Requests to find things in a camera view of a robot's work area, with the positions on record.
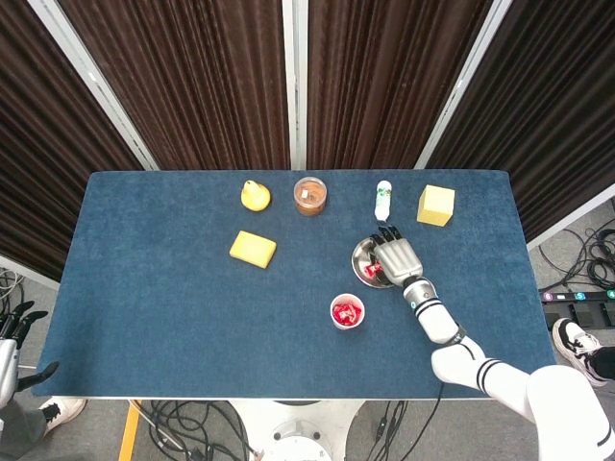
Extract white table frame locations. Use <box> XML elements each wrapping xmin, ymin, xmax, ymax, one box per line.
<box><xmin>50</xmin><ymin>394</ymin><xmax>491</xmax><ymax>403</ymax></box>

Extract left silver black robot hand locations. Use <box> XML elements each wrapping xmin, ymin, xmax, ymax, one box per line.
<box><xmin>0</xmin><ymin>300</ymin><xmax>60</xmax><ymax>404</ymax></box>

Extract white black sneaker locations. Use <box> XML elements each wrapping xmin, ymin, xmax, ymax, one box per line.
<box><xmin>551</xmin><ymin>317</ymin><xmax>610</xmax><ymax>388</ymax></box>

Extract white paper cup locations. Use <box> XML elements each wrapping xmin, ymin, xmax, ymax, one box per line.
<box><xmin>330</xmin><ymin>293</ymin><xmax>366</xmax><ymax>331</ymax></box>

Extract flat yellow sponge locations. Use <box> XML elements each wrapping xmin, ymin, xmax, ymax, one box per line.
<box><xmin>229</xmin><ymin>230</ymin><xmax>279</xmax><ymax>268</ymax></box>

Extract black floor cable bundle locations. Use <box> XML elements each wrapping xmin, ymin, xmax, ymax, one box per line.
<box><xmin>138</xmin><ymin>400</ymin><xmax>260</xmax><ymax>461</ymax></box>
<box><xmin>537</xmin><ymin>225</ymin><xmax>615</xmax><ymax>294</ymax></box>

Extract brown curtain panel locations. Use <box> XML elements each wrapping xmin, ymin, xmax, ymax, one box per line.
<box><xmin>425</xmin><ymin>0</ymin><xmax>615</xmax><ymax>244</ymax></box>
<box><xmin>57</xmin><ymin>0</ymin><xmax>292</xmax><ymax>172</ymax></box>
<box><xmin>0</xmin><ymin>0</ymin><xmax>145</xmax><ymax>284</ymax></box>
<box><xmin>306</xmin><ymin>0</ymin><xmax>496</xmax><ymax>170</ymax></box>

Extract white screen frame post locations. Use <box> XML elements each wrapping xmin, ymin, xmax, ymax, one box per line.
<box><xmin>26</xmin><ymin>0</ymin><xmax>160</xmax><ymax>172</ymax></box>
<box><xmin>413</xmin><ymin>0</ymin><xmax>511</xmax><ymax>170</ymax></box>
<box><xmin>281</xmin><ymin>0</ymin><xmax>309</xmax><ymax>172</ymax></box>

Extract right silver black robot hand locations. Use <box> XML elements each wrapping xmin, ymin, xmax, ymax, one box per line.
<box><xmin>369</xmin><ymin>224</ymin><xmax>425</xmax><ymax>285</ymax></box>

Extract yellow pear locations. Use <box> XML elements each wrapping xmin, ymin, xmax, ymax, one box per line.
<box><xmin>239</xmin><ymin>179</ymin><xmax>273</xmax><ymax>211</ymax></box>

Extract black cable with green light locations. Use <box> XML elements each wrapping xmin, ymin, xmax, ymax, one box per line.
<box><xmin>369</xmin><ymin>400</ymin><xmax>409</xmax><ymax>461</ymax></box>

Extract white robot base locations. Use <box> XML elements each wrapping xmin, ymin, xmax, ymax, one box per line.
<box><xmin>229</xmin><ymin>400</ymin><xmax>364</xmax><ymax>461</ymax></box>

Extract black foot pedal box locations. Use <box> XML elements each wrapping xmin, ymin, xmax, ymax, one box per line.
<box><xmin>545</xmin><ymin>301</ymin><xmax>615</xmax><ymax>331</ymax></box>

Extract yellow floor tape strip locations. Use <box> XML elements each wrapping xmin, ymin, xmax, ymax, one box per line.
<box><xmin>117</xmin><ymin>400</ymin><xmax>144</xmax><ymax>461</ymax></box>

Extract grey trouser leg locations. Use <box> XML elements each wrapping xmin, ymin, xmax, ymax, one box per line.
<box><xmin>0</xmin><ymin>398</ymin><xmax>47</xmax><ymax>457</ymax></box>

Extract black power strip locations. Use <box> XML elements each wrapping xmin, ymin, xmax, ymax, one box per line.
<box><xmin>537</xmin><ymin>287</ymin><xmax>615</xmax><ymax>304</ymax></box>

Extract silver metal plate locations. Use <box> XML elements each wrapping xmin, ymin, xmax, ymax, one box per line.
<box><xmin>351</xmin><ymin>238</ymin><xmax>409</xmax><ymax>289</ymax></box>

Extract grey floor cables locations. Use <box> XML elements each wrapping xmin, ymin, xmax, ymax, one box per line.
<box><xmin>0</xmin><ymin>267</ymin><xmax>20</xmax><ymax>313</ymax></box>

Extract white screen base rail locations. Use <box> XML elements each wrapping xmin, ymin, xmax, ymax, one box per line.
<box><xmin>0</xmin><ymin>253</ymin><xmax>62</xmax><ymax>292</ymax></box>
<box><xmin>526</xmin><ymin>184</ymin><xmax>615</xmax><ymax>252</ymax></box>

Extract blue tablecloth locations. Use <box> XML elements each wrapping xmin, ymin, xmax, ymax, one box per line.
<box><xmin>31</xmin><ymin>168</ymin><xmax>563</xmax><ymax>400</ymax></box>

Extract black trouser leg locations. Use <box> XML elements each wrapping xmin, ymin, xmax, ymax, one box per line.
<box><xmin>586</xmin><ymin>345</ymin><xmax>615</xmax><ymax>385</ymax></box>

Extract yellow cube block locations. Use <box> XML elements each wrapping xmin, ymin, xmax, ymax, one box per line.
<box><xmin>415</xmin><ymin>183</ymin><xmax>456</xmax><ymax>228</ymax></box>

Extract small white bottle green label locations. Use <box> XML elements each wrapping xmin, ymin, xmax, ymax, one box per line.
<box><xmin>373</xmin><ymin>180</ymin><xmax>394</xmax><ymax>224</ymax></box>

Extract clear jar of rubber bands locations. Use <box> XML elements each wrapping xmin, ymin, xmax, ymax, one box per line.
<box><xmin>293</xmin><ymin>176</ymin><xmax>330</xmax><ymax>217</ymax></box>

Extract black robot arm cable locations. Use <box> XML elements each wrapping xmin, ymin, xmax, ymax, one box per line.
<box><xmin>407</xmin><ymin>378</ymin><xmax>444</xmax><ymax>461</ymax></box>

